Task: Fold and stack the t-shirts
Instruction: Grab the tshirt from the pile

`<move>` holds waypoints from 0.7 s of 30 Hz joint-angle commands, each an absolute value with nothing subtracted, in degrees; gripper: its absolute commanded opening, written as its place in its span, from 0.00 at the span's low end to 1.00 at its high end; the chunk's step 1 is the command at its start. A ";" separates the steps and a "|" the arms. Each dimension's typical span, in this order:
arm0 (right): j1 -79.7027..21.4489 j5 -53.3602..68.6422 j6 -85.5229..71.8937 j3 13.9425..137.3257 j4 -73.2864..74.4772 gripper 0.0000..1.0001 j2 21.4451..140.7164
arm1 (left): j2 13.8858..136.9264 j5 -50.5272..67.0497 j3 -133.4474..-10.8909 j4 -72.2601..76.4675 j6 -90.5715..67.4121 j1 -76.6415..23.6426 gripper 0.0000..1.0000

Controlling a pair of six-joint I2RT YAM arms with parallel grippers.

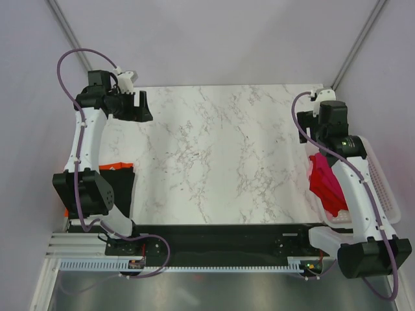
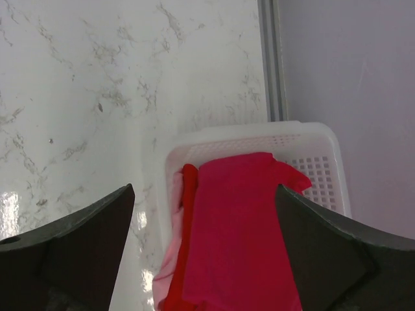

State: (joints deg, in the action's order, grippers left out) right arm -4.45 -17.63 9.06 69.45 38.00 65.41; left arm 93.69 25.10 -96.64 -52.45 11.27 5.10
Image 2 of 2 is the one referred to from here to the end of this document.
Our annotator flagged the red t-shirt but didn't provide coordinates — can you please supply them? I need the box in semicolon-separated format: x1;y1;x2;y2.
162;164;204;310

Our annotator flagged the aluminium frame post right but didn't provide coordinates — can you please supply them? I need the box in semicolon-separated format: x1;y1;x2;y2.
257;0;288;122

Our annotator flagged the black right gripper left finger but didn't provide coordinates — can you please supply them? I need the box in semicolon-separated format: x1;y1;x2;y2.
1;184;135;310

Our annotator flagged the white plastic laundry basket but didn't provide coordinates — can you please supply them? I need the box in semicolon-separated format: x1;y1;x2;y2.
155;121;351;249

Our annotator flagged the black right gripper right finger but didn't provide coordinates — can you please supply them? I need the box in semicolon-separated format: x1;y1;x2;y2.
275;185;414;310

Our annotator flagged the light pink t-shirt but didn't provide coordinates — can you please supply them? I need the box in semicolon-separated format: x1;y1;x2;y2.
152;172;184;310

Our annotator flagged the crimson pink t-shirt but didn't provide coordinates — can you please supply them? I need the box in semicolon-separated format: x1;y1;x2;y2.
182;152;311;310

